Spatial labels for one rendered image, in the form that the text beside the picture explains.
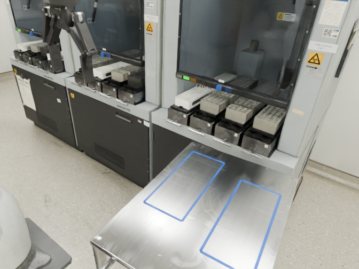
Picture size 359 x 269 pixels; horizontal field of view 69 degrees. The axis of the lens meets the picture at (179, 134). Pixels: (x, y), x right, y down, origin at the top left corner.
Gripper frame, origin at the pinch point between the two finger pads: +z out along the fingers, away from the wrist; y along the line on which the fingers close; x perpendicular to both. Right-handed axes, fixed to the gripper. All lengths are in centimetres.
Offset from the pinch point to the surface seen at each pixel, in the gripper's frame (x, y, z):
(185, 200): 12, 32, 38
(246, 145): 66, 31, 45
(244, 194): 27, 46, 38
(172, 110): 66, -13, 40
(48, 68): 66, -136, 44
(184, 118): 66, -5, 42
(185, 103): 70, -7, 35
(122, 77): 74, -61, 34
